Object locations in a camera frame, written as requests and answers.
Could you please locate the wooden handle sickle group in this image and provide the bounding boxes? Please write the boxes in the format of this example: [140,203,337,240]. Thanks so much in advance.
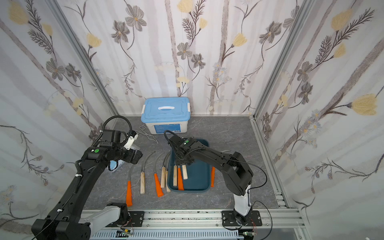
[173,165,178,187]

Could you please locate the thin orange handle sickle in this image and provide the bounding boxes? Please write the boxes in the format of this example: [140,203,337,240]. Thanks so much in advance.
[211,167,216,188]

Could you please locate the orange handle sickle group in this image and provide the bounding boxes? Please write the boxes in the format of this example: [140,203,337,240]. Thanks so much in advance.
[178,167,184,191]

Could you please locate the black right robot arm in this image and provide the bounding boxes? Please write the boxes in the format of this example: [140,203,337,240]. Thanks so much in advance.
[166,134,254,226]

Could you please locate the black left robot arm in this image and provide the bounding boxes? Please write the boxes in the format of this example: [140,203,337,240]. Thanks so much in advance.
[32,146,143,240]

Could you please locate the teal plastic storage bin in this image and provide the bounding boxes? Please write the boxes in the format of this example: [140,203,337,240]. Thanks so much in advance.
[168,151,212,193]

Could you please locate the white storage box blue lid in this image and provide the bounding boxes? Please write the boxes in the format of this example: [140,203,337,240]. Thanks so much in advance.
[141,97,191,135]

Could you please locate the bagged blue face masks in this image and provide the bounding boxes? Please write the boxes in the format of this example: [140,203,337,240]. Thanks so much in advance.
[108,160,125,172]

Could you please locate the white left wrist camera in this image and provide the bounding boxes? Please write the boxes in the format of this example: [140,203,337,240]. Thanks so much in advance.
[124,131,140,150]

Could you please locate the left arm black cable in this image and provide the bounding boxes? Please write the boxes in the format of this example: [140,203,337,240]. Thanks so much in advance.
[91,115,133,148]

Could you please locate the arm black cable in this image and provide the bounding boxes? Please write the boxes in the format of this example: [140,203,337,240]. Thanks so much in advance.
[91,115,133,148]
[163,129,274,240]

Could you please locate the orange handle sickle far left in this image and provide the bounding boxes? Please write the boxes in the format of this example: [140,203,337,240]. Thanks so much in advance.
[126,165,135,207]

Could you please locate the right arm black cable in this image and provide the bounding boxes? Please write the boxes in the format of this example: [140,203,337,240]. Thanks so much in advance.
[163,129,274,240]

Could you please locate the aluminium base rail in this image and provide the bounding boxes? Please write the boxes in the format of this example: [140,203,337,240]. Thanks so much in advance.
[91,193,310,240]

